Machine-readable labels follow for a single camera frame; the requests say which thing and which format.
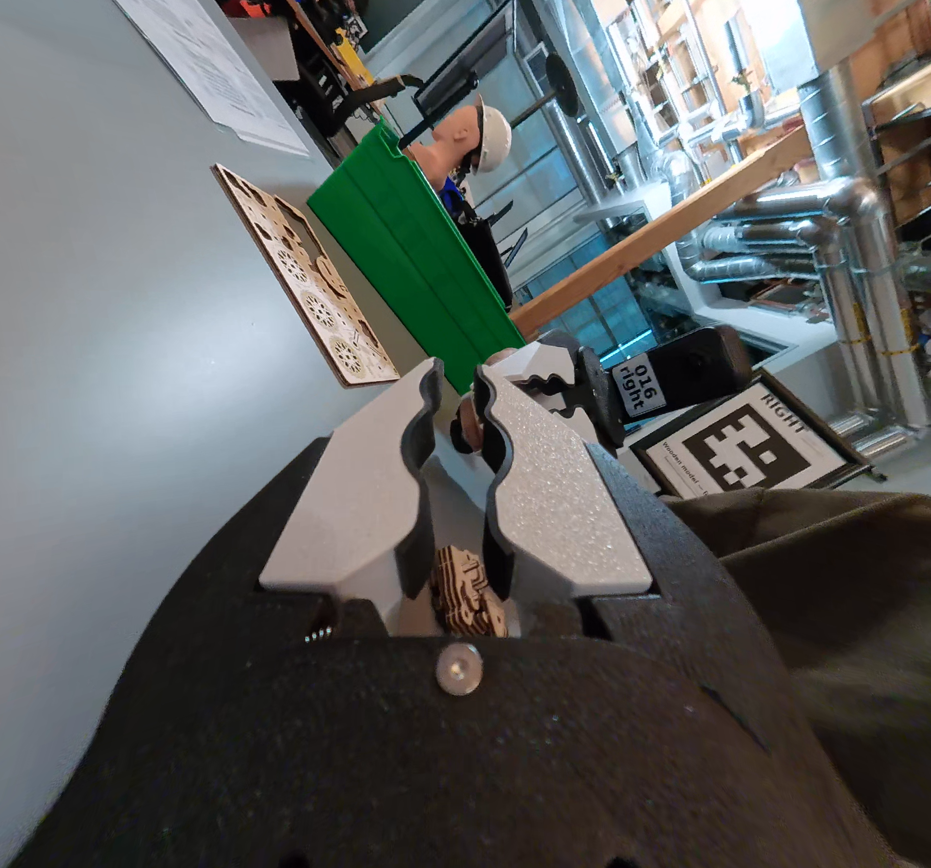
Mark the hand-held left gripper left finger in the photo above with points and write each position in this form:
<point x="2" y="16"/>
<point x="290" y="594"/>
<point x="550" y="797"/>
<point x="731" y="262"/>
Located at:
<point x="349" y="504"/>

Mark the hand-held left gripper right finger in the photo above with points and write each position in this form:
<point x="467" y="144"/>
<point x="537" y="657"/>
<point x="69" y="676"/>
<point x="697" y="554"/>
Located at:
<point x="567" y="511"/>

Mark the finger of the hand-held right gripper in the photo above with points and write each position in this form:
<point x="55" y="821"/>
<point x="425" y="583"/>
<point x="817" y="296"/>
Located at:
<point x="564" y="402"/>
<point x="534" y="360"/>

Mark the wooden model assembly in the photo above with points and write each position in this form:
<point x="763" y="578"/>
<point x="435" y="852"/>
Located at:
<point x="458" y="584"/>

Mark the wooden parts sheet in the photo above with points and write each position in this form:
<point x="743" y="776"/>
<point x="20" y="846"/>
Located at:
<point x="240" y="188"/>

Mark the person's right hand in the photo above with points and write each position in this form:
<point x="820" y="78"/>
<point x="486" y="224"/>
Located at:
<point x="471" y="431"/>

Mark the framed marker sign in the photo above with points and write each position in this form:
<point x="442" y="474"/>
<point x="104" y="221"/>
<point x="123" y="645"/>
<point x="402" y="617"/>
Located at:
<point x="727" y="446"/>

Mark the wooden beam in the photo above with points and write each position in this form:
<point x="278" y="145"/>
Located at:
<point x="654" y="235"/>

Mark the silver insulated pipes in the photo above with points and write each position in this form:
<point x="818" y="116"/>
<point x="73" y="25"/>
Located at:
<point x="785" y="235"/>

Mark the green plastic bin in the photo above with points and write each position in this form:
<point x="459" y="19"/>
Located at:
<point x="400" y="242"/>

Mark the white hard hat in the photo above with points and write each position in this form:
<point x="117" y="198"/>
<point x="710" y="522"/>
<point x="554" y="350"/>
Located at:
<point x="494" y="137"/>

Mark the mannequin bust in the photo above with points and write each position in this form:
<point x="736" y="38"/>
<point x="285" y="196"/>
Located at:
<point x="454" y="140"/>

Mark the olive green shirt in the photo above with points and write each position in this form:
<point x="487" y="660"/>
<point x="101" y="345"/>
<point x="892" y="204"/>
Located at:
<point x="836" y="591"/>

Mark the black disc stand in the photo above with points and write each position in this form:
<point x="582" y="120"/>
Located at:
<point x="561" y="82"/>

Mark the black office chair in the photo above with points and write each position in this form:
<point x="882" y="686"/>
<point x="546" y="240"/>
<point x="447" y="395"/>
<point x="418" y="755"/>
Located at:
<point x="378" y="90"/>

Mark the black computer monitor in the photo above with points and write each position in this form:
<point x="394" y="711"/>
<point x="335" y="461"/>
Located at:
<point x="473" y="53"/>

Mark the white paper sheet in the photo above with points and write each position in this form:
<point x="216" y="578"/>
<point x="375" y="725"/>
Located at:
<point x="182" y="31"/>

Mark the silver ventilation duct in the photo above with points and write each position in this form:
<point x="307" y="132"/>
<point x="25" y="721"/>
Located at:
<point x="538" y="10"/>

